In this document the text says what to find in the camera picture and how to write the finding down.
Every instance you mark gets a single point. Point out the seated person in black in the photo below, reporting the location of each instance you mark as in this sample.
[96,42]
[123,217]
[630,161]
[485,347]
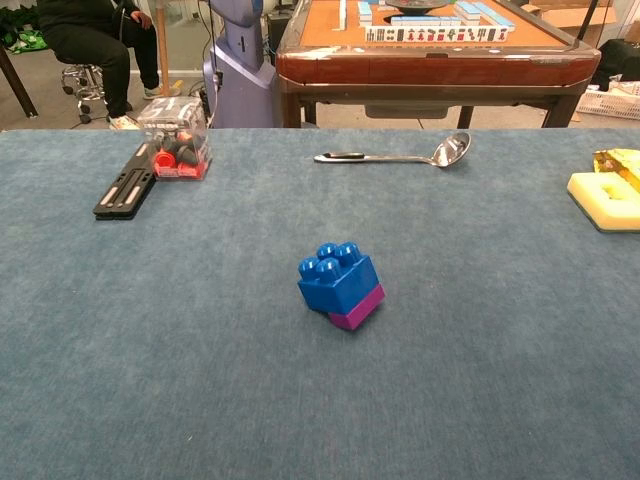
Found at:
[100,40]

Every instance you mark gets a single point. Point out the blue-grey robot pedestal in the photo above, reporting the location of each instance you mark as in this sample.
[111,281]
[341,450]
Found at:
[240,85]

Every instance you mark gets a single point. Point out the blue toy brick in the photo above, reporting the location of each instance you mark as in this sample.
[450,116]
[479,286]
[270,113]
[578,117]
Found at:
[340,292]

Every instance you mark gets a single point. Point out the white plastic basket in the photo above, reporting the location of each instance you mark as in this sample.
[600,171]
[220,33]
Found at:
[610,105]

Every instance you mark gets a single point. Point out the brown mahjong table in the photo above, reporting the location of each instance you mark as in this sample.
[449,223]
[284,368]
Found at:
[425,65]

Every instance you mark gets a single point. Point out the pale yellow foam block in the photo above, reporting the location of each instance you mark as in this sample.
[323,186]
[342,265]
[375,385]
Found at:
[590,195]

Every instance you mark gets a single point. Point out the black flat slotted plate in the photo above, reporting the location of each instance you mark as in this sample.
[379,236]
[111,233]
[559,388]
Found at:
[120,197]

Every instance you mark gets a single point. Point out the purple toy brick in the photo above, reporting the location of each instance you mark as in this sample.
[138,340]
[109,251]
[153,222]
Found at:
[361,312]

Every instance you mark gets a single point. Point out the golden snack packet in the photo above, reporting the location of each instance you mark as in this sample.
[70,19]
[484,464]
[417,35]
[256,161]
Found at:
[620,160]

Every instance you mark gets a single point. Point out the row of mahjong tiles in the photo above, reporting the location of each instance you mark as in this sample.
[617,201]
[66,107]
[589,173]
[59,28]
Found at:
[435,34]

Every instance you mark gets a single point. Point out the dark wooden table leg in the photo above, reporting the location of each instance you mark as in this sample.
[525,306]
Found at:
[17,85]

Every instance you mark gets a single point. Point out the chrome swivel stool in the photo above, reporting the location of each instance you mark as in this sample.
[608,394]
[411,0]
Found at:
[82,75]

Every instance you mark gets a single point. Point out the blue felt table cover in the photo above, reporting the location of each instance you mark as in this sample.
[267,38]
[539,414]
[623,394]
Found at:
[200,350]

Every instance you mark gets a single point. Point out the black bag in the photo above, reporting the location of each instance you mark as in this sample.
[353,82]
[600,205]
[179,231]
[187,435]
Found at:
[620,62]

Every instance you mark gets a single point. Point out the green bag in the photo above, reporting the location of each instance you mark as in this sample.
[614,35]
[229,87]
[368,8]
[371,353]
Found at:
[20,40]

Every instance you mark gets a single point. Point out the clear plastic box red parts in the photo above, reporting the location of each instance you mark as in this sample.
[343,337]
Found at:
[175,150]

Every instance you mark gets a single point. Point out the wooden pole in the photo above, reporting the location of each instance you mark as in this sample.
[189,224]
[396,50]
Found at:
[162,50]

